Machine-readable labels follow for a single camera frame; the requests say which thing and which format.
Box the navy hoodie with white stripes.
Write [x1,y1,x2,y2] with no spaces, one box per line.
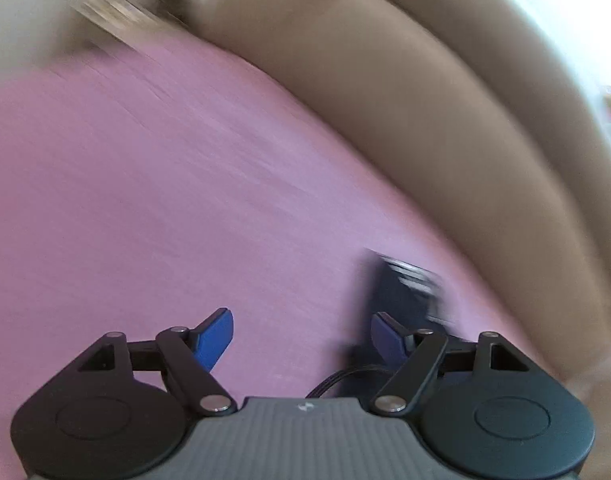
[354,252,447,362]

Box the pink quilted bed cover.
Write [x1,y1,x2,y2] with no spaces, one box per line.
[0,37,533,479]

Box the beige padded headboard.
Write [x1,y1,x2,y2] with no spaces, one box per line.
[201,0,611,375]

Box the black cable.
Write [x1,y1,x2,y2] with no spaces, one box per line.
[304,366,395,400]

